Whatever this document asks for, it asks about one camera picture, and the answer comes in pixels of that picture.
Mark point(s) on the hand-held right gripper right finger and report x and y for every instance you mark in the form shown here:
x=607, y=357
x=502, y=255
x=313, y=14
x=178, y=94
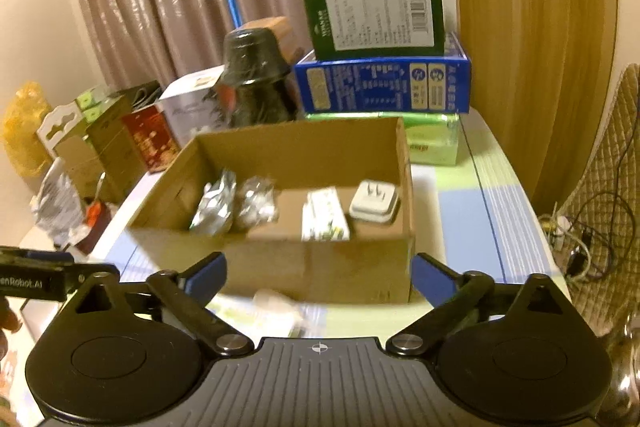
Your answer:
x=432, y=279

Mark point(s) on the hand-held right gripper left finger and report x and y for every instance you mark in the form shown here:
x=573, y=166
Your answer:
x=207, y=279

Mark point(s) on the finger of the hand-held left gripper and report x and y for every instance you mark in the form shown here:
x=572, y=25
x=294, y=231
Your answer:
x=92, y=271

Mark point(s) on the white plastic spoon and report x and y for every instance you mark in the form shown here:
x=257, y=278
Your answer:
x=275, y=304

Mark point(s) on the green silver foil bag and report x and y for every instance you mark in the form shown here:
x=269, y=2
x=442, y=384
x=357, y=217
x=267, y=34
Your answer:
x=212, y=207

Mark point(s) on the white square night light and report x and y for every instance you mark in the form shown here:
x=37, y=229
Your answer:
x=372, y=204

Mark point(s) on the green medicine box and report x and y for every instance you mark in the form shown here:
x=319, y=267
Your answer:
x=325, y=214

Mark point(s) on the person's left hand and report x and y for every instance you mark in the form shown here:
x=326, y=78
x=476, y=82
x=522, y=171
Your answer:
x=6, y=319

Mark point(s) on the dark brown low box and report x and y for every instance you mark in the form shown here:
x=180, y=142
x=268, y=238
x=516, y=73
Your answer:
x=97, y=237

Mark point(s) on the white crumpled plastic bag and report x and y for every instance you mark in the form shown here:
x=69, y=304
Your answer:
x=57, y=202

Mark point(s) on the tall open cardboard box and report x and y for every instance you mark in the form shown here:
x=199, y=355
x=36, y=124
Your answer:
x=107, y=147

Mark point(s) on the green tissue pack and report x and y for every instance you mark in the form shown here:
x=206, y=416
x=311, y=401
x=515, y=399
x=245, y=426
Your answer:
x=430, y=139

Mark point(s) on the yellow plastic bag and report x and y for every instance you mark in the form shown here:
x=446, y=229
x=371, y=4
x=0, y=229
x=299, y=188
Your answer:
x=22, y=132

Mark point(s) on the red gold gift box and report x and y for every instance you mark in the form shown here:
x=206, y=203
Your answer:
x=150, y=139

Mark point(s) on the small green tissue packs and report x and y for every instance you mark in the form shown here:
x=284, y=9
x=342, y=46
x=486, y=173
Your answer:
x=90, y=102

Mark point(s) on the white product box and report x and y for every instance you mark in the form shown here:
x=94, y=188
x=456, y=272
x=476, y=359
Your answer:
x=192, y=107

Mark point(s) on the dark shopping bag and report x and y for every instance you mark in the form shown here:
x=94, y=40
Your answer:
x=140, y=92

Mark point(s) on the blue carton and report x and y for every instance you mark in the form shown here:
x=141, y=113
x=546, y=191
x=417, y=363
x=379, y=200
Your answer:
x=380, y=87

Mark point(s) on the stacked black bowls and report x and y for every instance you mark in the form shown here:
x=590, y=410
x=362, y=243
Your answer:
x=255, y=77

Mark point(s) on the glass kettle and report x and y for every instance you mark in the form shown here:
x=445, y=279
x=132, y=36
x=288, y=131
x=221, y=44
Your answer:
x=625, y=372

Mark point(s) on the brown taped cardboard box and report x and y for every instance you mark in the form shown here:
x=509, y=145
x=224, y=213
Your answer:
x=285, y=34

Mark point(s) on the wooden wardrobe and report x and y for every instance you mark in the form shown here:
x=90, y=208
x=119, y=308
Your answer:
x=530, y=32

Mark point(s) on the dark green carton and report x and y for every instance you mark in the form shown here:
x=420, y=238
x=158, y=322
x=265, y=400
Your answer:
x=375, y=19

